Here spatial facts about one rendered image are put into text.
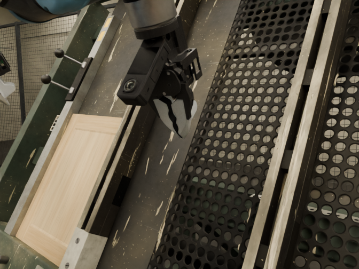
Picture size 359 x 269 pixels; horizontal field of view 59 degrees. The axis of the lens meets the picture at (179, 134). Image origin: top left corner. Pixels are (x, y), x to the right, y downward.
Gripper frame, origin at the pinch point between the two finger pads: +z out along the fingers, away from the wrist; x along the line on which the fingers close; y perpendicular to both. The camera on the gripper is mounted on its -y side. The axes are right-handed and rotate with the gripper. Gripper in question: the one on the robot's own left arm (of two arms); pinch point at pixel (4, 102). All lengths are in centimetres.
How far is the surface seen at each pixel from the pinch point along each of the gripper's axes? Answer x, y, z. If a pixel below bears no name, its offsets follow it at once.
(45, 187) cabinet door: -4.1, -4.0, 32.2
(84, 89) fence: 16.1, 25.5, 12.6
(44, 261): -31, -11, 38
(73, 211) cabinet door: -24.1, 2.5, 33.2
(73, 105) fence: 12.8, 18.7, 15.5
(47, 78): 18.1, 15.0, 3.0
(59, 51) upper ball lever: 22.9, 24.1, -3.4
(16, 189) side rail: 20.7, -18.3, 39.9
